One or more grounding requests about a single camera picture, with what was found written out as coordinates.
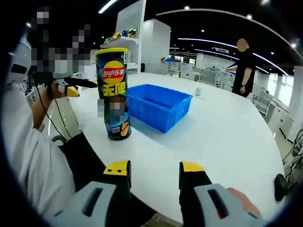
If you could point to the row of white desks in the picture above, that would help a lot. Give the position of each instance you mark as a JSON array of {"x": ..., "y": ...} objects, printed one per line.
[{"x": 184, "y": 69}]

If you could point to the grey chair frame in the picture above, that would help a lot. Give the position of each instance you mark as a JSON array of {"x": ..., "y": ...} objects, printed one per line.
[{"x": 58, "y": 140}]

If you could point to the white display shelf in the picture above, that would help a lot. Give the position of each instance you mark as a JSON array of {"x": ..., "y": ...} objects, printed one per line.
[{"x": 129, "y": 45}]

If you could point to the red blue wall poster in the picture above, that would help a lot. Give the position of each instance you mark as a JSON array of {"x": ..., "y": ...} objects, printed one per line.
[{"x": 231, "y": 69}]

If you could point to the white mesh office chair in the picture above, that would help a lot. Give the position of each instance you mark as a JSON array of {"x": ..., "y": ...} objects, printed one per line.
[{"x": 263, "y": 101}]

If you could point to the row of snack packets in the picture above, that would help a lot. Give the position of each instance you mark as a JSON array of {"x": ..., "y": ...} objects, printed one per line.
[{"x": 125, "y": 33}]

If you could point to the dark chip container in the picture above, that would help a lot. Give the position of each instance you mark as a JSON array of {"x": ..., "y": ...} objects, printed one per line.
[{"x": 113, "y": 71}]

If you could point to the black round object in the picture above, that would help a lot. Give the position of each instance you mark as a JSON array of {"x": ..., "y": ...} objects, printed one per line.
[{"x": 281, "y": 186}]

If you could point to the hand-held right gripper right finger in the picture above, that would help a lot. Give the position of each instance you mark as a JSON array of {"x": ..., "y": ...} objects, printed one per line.
[{"x": 201, "y": 203}]

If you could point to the blue plastic box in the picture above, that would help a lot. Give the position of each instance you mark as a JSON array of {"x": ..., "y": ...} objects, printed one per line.
[{"x": 163, "y": 118}]

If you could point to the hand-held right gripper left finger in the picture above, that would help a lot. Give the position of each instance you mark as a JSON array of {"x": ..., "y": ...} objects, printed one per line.
[{"x": 99, "y": 198}]

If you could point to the white chest device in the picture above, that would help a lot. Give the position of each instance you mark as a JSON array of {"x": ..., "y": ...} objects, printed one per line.
[{"x": 20, "y": 54}]

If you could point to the white square pillar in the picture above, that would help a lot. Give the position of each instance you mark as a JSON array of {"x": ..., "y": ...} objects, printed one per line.
[{"x": 157, "y": 47}]

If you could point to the small white cup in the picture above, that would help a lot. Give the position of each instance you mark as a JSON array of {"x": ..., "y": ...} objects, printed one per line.
[{"x": 198, "y": 91}]

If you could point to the white table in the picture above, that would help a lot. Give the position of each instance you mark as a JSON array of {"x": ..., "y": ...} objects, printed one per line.
[{"x": 213, "y": 142}]

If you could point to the person in white shirt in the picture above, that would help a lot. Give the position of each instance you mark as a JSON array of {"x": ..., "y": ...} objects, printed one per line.
[{"x": 35, "y": 160}]

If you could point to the black waste bin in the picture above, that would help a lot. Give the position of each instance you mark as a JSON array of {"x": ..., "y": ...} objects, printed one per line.
[{"x": 142, "y": 68}]

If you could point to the person's right hand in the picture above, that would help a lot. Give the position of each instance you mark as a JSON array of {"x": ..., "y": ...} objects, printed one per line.
[{"x": 245, "y": 201}]

